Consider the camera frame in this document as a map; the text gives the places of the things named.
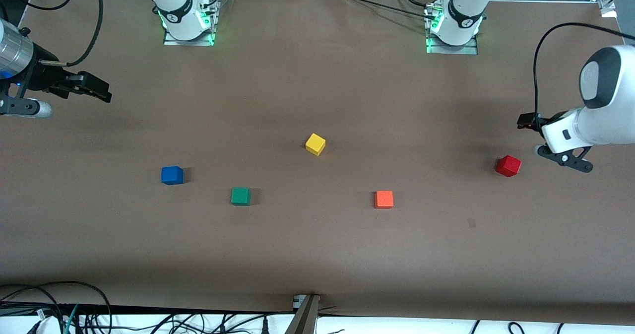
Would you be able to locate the red block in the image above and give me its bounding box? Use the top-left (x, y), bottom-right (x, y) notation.
top-left (495, 155), bottom-right (522, 178)

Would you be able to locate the blue block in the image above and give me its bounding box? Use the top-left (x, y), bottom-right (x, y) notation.
top-left (161, 166), bottom-right (184, 186)

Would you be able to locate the yellow block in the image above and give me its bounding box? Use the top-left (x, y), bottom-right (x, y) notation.
top-left (305, 133), bottom-right (326, 156)

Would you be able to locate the aluminium profile bar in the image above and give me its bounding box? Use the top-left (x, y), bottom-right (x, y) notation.
top-left (285, 294), bottom-right (321, 334)

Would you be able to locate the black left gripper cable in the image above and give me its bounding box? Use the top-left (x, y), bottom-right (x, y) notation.
top-left (533, 23), bottom-right (635, 119)

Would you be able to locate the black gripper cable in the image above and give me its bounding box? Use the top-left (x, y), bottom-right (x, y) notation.
top-left (39, 0), bottom-right (104, 67)
top-left (533, 23), bottom-right (635, 119)

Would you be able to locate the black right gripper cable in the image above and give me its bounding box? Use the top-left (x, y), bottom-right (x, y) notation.
top-left (39, 0), bottom-right (104, 67)

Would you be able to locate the aluminium left arm base plate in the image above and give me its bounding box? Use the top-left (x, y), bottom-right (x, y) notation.
top-left (425, 4), bottom-right (480, 56)

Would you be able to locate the black cable across table edge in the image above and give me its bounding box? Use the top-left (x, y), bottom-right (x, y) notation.
top-left (342, 0), bottom-right (437, 16)

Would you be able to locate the black looped cable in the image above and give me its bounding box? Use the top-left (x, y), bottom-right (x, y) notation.
top-left (0, 281), bottom-right (113, 334)

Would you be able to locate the teal cable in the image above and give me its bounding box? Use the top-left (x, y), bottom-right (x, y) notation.
top-left (63, 304), bottom-right (80, 334)

